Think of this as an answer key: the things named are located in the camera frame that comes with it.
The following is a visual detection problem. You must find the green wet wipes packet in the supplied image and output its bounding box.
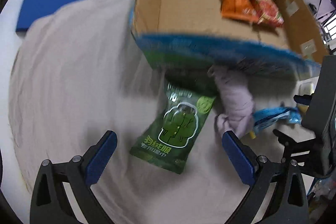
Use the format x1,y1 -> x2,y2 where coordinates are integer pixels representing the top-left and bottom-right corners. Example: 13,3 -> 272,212
130,80 -> 216,174

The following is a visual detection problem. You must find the yellow tissue pack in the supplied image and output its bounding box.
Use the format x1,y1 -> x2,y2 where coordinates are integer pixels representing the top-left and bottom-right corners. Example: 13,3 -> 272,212
297,81 -> 315,114

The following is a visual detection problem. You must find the orange snack packet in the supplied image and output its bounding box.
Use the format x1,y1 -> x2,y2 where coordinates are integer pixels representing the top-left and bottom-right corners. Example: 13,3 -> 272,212
221,0 -> 259,23

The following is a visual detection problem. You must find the grey table cloth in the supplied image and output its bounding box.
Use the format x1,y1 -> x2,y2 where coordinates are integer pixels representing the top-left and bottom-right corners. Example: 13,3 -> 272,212
9,0 -> 248,223

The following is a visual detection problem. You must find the blue plastic packet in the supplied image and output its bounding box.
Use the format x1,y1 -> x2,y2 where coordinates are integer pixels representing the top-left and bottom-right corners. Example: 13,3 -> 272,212
253,106 -> 302,135

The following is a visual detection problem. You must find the red floral snack packet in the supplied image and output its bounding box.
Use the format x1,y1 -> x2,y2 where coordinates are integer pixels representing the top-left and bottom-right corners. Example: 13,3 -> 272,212
250,0 -> 284,28

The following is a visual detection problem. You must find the open cardboard box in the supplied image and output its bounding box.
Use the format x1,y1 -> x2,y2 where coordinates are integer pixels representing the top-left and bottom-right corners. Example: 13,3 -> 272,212
132,0 -> 327,80

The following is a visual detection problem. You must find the lilac cloth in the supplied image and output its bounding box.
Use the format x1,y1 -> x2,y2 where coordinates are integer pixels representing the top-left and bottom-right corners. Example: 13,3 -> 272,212
208,65 -> 255,139

